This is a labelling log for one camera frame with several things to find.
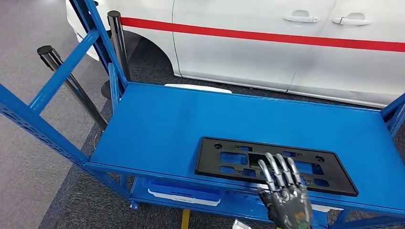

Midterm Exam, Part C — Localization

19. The blue metal shelf rack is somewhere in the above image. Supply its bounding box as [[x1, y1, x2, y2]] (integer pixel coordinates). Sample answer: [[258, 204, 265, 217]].
[[0, 0, 405, 229]]

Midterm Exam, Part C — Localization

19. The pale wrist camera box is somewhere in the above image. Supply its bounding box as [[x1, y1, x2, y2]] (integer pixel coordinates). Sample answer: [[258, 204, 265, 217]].
[[232, 219, 253, 229]]

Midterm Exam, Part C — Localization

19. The white car door handle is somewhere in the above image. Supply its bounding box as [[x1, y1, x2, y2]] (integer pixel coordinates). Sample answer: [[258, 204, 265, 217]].
[[282, 15, 320, 24], [332, 16, 372, 26]]

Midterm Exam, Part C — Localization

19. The black-capped stanchion post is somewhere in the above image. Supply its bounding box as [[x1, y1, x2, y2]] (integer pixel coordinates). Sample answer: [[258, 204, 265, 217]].
[[101, 10, 132, 99], [37, 45, 109, 131]]

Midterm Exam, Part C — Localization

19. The blue plastic crate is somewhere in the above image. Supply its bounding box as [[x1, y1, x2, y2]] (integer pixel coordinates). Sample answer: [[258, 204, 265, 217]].
[[142, 178, 222, 203]]

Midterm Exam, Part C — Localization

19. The white car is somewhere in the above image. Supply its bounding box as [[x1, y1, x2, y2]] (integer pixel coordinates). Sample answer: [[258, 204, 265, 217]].
[[65, 0, 405, 109]]

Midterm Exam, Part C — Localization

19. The red barrier belt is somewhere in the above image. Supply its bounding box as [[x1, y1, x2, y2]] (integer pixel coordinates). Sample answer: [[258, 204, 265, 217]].
[[120, 16, 405, 53]]

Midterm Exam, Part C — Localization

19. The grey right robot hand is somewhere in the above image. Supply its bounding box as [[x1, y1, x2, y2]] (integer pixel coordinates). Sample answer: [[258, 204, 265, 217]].
[[257, 152, 314, 229]]

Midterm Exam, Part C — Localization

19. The white plastic panel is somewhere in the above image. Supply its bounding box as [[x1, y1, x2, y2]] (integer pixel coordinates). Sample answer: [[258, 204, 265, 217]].
[[164, 83, 233, 94]]

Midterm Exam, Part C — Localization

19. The black plastic plate bracket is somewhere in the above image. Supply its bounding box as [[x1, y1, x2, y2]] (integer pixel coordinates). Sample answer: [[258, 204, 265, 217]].
[[194, 136, 360, 198]]

